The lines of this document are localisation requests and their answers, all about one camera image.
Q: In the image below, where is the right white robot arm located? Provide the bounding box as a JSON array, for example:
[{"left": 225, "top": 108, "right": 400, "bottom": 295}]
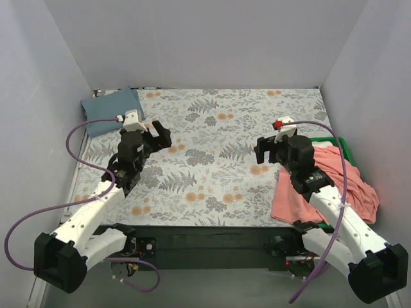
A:
[{"left": 254, "top": 134, "right": 408, "bottom": 304}]

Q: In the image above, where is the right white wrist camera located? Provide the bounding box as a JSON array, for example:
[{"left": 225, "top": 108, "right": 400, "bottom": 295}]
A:
[{"left": 272, "top": 116, "right": 297, "bottom": 143}]

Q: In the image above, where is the folded blue-grey t-shirt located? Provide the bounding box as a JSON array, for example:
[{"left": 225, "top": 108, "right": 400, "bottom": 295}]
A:
[{"left": 81, "top": 87, "right": 146, "bottom": 138}]

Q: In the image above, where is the floral patterned table mat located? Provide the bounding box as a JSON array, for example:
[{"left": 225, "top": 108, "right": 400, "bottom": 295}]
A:
[{"left": 59, "top": 88, "right": 337, "bottom": 228}]

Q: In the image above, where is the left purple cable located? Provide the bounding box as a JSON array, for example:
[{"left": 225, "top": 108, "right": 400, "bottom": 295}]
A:
[{"left": 3, "top": 117, "right": 161, "bottom": 293}]

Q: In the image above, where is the green plastic bin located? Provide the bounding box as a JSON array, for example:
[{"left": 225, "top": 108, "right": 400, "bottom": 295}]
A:
[{"left": 311, "top": 137, "right": 355, "bottom": 166}]

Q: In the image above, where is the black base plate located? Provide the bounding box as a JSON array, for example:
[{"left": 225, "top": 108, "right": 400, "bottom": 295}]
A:
[{"left": 133, "top": 226, "right": 314, "bottom": 271}]

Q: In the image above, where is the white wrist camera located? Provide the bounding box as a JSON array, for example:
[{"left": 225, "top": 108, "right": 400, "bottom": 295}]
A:
[
  {"left": 272, "top": 116, "right": 297, "bottom": 143},
  {"left": 116, "top": 109, "right": 148, "bottom": 132}
]

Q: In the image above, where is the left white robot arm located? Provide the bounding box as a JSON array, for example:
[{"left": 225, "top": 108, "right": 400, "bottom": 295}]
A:
[{"left": 33, "top": 121, "right": 171, "bottom": 293}]

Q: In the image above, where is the white t-shirt in bin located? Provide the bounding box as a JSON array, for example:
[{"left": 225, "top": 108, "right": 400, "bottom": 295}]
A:
[{"left": 312, "top": 140, "right": 335, "bottom": 148}]

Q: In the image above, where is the salmon pink t-shirt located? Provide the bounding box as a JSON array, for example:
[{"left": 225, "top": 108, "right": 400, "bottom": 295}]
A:
[{"left": 271, "top": 146, "right": 380, "bottom": 224}]

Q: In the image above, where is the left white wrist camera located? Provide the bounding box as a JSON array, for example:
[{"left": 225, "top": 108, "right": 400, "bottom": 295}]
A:
[{"left": 116, "top": 109, "right": 148, "bottom": 132}]

